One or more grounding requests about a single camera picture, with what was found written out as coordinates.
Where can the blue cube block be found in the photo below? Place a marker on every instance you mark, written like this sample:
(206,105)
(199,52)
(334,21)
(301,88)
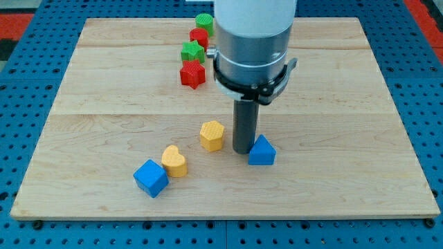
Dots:
(151,178)

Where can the light wooden board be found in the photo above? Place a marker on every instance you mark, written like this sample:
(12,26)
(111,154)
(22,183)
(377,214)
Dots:
(342,149)

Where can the yellow heart block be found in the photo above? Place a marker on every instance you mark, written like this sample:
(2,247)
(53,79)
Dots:
(173,162)

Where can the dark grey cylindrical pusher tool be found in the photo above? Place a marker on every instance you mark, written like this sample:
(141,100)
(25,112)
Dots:
(245,115)

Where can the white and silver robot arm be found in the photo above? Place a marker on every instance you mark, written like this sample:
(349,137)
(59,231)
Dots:
(251,38)

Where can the red star block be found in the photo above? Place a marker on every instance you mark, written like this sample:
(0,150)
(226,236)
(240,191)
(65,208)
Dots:
(192,73)

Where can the yellow hexagon block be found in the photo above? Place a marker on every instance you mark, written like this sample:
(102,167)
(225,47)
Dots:
(212,136)

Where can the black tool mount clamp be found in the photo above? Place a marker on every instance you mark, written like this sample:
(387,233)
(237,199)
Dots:
(263,93)

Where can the green cylinder block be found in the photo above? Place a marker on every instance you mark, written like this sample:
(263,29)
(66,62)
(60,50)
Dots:
(205,21)

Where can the green star block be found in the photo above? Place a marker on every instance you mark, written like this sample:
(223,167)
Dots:
(192,50)

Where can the red cylinder block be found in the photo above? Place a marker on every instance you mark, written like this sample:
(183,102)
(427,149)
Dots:
(201,36)

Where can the blue triangle block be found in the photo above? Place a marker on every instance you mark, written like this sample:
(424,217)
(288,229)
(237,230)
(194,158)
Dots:
(262,152)

